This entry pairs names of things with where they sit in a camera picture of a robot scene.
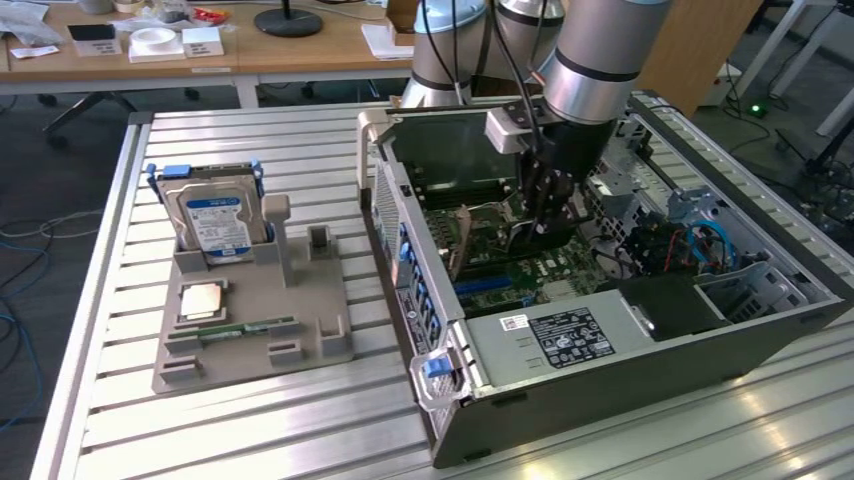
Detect dark pouch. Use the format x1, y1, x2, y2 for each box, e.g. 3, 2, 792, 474
147, 0, 194, 24

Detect grey parts rack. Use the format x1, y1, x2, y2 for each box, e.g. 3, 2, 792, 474
151, 193, 356, 396

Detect flat white box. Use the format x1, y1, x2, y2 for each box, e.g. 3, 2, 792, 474
127, 42, 189, 65

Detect grey power supply unit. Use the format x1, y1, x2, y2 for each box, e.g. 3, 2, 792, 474
464, 289, 662, 391

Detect blue case latch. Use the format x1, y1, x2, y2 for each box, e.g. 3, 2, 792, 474
425, 357, 456, 385

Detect graphics card with metal bracket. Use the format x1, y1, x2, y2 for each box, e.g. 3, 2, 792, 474
440, 202, 582, 284

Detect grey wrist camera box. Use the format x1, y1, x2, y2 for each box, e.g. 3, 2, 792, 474
484, 102, 541, 155

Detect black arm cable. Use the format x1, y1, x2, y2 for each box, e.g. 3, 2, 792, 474
490, 0, 556, 151

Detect red black disk wire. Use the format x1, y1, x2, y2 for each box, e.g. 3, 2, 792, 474
633, 224, 696, 276

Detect open grey PC case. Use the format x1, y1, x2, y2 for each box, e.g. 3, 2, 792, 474
357, 89, 844, 470

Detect black office chair base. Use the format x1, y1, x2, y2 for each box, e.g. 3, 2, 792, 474
39, 87, 202, 149

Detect wooden desk white frame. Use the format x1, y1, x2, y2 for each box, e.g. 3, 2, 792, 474
0, 0, 606, 109

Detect wooden cabinet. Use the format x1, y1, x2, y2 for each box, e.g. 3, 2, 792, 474
626, 0, 767, 117

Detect white cube box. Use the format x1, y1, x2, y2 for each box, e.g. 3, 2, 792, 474
181, 27, 226, 59

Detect black round lamp base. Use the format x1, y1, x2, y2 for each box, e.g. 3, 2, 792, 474
253, 0, 326, 38

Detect silver CPU chip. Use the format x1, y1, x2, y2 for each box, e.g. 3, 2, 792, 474
178, 281, 227, 320

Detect white box red button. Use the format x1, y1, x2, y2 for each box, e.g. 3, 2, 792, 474
706, 62, 744, 109

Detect green RAM stick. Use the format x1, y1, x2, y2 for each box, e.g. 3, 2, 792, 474
170, 315, 300, 344

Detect white paper stack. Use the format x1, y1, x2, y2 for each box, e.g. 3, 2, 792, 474
362, 22, 417, 61

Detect white box black top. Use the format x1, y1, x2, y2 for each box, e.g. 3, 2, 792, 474
66, 23, 125, 58

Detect green motherboard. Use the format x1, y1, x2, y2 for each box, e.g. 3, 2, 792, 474
400, 167, 613, 321

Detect metal disk bay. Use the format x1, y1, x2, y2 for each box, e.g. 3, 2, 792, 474
693, 259, 813, 325

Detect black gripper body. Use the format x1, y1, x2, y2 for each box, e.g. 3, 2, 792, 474
532, 118, 621, 185

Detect metal CPU socket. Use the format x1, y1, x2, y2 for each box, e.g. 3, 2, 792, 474
466, 197, 529, 226

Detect blue floor cable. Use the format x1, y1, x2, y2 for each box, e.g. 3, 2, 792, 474
0, 239, 49, 431

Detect clear plastic bag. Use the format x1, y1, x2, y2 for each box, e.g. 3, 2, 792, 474
0, 2, 69, 47

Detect white floor cable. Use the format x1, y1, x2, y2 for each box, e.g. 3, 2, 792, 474
0, 209, 102, 240

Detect white tape roll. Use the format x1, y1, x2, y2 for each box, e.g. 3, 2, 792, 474
130, 27, 177, 51

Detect blue disk wire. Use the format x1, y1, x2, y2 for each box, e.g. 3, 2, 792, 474
686, 218, 741, 275

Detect blue expansion slot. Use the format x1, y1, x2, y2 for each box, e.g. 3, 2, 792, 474
452, 273, 517, 297

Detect hard disk in blue carrier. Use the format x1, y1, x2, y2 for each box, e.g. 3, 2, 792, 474
145, 158, 277, 266

